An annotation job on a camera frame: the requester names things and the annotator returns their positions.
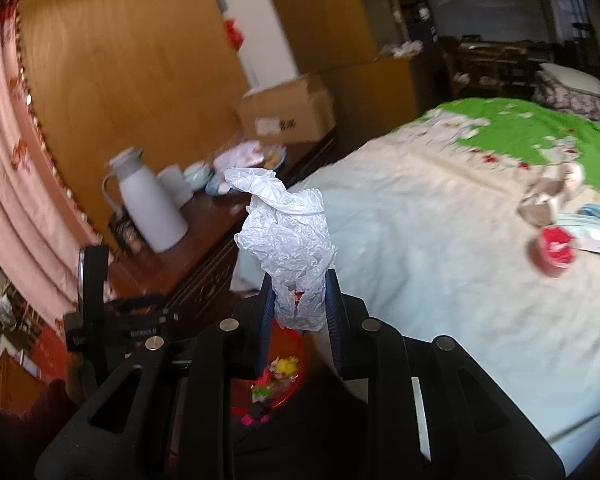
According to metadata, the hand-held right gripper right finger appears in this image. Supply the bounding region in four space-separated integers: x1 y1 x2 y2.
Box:
325 268 566 480

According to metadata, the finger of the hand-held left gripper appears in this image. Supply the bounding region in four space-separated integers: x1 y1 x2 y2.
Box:
107 294 167 313

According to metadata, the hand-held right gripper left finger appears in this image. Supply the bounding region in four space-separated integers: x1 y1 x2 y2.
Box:
35 272 281 480

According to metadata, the red plastic basket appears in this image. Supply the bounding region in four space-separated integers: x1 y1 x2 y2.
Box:
230 325 308 411

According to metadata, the yellow artificial flower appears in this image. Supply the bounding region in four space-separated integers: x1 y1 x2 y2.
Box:
272 355 301 377

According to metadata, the white plastic bag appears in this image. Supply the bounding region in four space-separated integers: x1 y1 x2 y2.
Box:
224 166 337 333

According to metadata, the red plastic cup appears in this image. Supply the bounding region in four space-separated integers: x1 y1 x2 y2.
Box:
530 225 579 278

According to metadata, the beige packet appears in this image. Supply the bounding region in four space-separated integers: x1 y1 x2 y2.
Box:
517 162 586 226

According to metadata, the blue face mask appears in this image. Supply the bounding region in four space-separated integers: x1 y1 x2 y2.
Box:
555 203 600 228

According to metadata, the person's left forearm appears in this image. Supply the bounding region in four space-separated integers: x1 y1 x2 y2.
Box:
0 377 88 480

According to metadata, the dark tin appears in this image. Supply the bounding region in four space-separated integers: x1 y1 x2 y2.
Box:
107 210 143 256

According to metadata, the dark wooden nightstand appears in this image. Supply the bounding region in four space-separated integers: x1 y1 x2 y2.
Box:
100 127 338 331

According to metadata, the white thermos jug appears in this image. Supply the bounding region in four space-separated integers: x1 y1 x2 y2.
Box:
101 147 189 254

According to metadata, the bed with cartoon quilt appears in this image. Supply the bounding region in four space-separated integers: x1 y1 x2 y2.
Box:
230 97 600 476

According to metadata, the white lidded ceramic cup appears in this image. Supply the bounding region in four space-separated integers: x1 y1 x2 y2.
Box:
182 161 215 192

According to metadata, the blue plate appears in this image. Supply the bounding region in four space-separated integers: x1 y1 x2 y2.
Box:
205 145 287 196

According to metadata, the pink floral packet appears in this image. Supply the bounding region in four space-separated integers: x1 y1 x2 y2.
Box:
212 141 266 171

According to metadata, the pink curtain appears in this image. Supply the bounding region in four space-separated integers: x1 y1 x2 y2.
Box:
0 0 106 311

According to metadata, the cardboard box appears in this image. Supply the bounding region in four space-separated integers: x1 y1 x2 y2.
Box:
236 74 337 143

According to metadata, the wooden door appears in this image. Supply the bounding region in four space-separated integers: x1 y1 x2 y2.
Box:
17 0 253 241

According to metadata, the white cloth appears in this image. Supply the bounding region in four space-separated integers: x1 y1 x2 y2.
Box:
377 40 423 58

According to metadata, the red hanging ornament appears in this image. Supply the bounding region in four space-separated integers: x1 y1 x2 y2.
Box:
222 17 246 51

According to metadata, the wooden table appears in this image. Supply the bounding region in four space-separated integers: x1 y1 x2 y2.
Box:
442 35 541 101

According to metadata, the wooden wardrobe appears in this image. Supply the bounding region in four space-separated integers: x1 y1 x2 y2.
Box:
257 0 421 121

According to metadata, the folded floral quilt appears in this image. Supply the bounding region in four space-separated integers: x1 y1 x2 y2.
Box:
532 75 600 121

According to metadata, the white pillow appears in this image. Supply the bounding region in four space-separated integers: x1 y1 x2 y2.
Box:
537 61 600 101

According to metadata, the window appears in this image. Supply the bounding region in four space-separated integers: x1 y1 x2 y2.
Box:
550 0 593 43

